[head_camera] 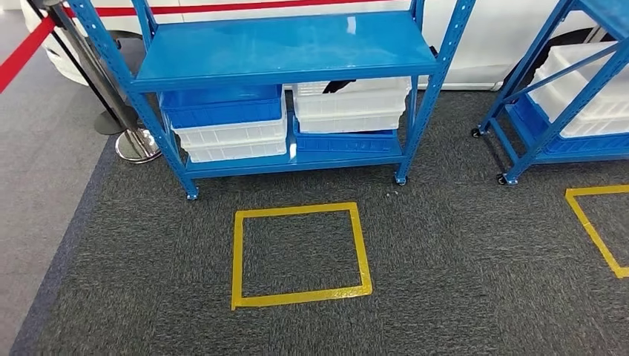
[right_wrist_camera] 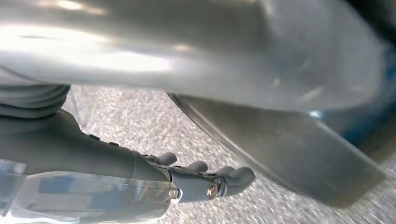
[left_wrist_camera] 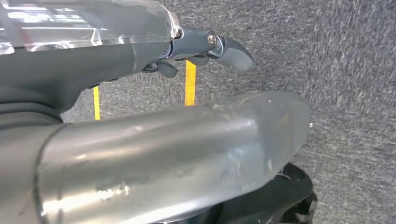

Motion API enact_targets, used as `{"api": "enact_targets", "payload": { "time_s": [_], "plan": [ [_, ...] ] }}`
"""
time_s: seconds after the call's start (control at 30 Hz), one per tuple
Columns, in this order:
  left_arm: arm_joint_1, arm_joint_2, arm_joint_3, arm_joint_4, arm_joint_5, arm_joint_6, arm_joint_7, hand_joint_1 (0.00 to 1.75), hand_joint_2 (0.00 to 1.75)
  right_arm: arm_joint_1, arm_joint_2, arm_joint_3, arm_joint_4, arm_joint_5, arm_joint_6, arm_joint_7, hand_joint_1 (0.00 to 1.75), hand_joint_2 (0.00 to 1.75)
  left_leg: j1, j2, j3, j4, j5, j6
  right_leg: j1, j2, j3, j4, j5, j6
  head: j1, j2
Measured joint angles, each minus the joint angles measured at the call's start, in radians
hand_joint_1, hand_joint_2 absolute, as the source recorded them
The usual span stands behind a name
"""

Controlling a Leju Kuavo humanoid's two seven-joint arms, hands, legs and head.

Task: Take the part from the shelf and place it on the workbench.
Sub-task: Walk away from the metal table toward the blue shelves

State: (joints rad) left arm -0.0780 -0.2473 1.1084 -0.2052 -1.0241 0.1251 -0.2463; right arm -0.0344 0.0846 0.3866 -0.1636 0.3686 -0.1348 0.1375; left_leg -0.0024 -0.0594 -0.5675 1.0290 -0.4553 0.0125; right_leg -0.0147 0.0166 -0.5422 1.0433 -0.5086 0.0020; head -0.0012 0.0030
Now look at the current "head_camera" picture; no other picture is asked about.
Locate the chrome stanchion post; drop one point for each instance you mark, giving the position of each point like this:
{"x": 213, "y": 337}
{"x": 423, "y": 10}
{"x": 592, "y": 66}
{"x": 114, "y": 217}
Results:
{"x": 132, "y": 147}

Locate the long red barrier belt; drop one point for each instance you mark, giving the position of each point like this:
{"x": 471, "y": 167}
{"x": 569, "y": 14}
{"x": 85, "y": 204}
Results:
{"x": 221, "y": 7}

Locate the white plastic bin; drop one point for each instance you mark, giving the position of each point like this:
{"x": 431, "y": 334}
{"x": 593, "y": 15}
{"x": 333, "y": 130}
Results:
{"x": 344, "y": 124}
{"x": 599, "y": 108}
{"x": 231, "y": 133}
{"x": 236, "y": 151}
{"x": 354, "y": 103}

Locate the white car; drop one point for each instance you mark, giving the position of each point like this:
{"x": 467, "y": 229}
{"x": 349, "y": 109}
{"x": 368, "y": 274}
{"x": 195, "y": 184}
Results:
{"x": 491, "y": 39}

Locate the blue wheeled shelf rack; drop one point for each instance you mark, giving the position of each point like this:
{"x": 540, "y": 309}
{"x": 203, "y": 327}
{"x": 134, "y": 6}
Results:
{"x": 535, "y": 142}

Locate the black part in bin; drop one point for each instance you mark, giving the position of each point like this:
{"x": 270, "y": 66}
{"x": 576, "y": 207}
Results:
{"x": 339, "y": 86}

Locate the wide red barrier belt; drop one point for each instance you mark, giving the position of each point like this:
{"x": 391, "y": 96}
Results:
{"x": 19, "y": 54}

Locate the blue metal shelf rack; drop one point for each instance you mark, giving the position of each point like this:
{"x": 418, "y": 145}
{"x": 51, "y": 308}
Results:
{"x": 275, "y": 49}

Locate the yellow floor tape square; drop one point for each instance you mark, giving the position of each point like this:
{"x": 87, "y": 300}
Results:
{"x": 236, "y": 255}

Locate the black stanchion post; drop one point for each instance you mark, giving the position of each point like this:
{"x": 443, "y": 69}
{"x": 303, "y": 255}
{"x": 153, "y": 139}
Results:
{"x": 108, "y": 125}

